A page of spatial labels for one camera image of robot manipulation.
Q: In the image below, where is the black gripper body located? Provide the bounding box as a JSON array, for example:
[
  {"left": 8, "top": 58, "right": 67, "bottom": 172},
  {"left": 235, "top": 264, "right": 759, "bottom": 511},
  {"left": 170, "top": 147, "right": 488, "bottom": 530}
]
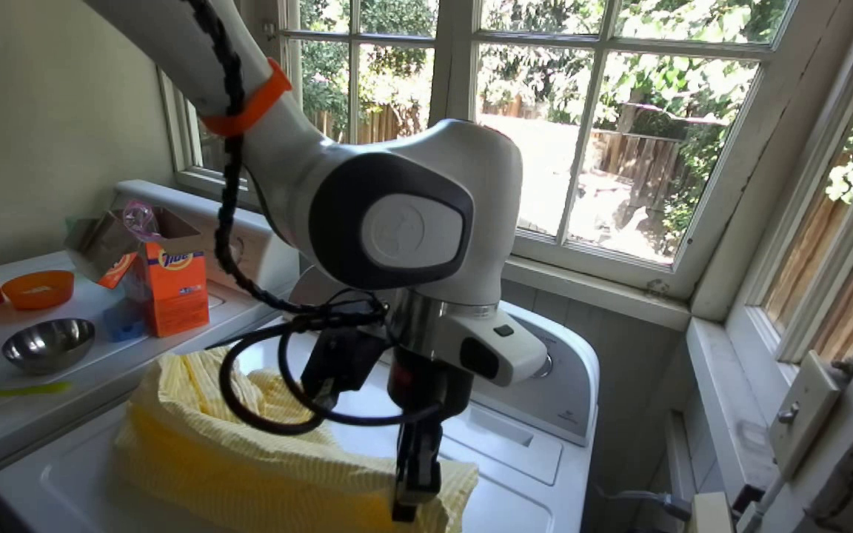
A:
[{"left": 390, "top": 347, "right": 478, "bottom": 430}]

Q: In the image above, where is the yellow striped towel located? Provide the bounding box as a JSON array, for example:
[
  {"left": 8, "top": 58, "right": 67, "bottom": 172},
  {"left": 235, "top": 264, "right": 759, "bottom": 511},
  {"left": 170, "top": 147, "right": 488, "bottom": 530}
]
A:
[{"left": 112, "top": 347, "right": 486, "bottom": 533}]

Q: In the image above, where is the black connector block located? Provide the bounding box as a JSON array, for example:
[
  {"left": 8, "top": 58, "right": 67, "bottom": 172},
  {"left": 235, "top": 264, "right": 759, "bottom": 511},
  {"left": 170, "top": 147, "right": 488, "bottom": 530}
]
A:
[{"left": 300, "top": 328, "right": 390, "bottom": 399}]

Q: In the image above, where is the white top-load washing machine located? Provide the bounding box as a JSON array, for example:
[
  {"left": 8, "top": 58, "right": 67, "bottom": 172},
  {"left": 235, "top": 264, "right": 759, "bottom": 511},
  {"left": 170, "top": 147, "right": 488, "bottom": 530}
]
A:
[{"left": 0, "top": 295, "right": 605, "bottom": 533}]

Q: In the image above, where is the small blue item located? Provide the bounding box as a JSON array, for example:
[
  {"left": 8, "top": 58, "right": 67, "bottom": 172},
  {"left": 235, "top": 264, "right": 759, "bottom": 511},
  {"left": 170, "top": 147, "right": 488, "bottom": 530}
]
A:
[{"left": 97, "top": 294, "right": 147, "bottom": 342}]

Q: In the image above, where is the pink zip plastic bag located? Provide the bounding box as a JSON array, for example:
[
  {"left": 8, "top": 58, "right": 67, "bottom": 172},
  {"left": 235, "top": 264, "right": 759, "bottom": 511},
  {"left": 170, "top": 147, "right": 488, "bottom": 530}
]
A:
[{"left": 112, "top": 193, "right": 165, "bottom": 243}]

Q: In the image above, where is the white wooden side window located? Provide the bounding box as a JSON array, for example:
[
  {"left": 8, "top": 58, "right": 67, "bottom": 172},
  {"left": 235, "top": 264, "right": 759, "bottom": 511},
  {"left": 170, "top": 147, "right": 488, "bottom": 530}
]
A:
[{"left": 688, "top": 0, "right": 853, "bottom": 371}]

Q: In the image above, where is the steel mixing bowl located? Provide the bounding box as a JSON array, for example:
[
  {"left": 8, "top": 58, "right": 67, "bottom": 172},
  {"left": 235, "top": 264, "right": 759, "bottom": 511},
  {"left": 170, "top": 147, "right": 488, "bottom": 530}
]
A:
[{"left": 0, "top": 313, "right": 100, "bottom": 378}]

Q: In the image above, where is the flat green strip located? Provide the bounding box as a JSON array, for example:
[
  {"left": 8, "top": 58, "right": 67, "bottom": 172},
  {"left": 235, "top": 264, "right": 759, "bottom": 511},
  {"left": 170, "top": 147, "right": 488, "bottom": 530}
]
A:
[{"left": 0, "top": 375, "right": 78, "bottom": 409}]

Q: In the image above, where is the orange plastic bowl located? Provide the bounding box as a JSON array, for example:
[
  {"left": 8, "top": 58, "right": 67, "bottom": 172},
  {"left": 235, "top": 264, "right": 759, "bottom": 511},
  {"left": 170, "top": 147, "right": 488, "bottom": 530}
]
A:
[{"left": 0, "top": 267, "right": 81, "bottom": 317}]

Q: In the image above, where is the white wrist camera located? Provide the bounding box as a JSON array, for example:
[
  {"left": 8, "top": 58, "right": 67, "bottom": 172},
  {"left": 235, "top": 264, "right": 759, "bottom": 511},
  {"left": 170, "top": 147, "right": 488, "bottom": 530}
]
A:
[{"left": 443, "top": 305, "right": 553, "bottom": 387}]

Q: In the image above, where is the smooth black cable loop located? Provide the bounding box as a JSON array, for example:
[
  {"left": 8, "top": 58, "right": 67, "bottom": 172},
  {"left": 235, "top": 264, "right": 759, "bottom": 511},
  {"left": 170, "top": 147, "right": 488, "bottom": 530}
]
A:
[{"left": 215, "top": 322, "right": 420, "bottom": 439}]

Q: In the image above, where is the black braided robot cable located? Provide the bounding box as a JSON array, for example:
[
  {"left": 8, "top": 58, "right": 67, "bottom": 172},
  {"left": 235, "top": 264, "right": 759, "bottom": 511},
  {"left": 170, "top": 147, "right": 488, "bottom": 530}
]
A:
[{"left": 186, "top": 0, "right": 390, "bottom": 320}]

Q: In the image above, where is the white wooden window frame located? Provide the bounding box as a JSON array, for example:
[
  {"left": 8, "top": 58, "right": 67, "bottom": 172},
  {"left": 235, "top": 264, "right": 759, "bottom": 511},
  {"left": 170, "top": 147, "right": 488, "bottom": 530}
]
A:
[{"left": 158, "top": 0, "right": 849, "bottom": 305}]

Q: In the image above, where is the orange cable strap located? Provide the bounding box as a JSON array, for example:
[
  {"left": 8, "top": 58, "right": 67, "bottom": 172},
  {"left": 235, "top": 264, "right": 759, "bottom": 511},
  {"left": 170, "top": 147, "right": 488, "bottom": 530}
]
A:
[{"left": 199, "top": 57, "right": 295, "bottom": 138}]

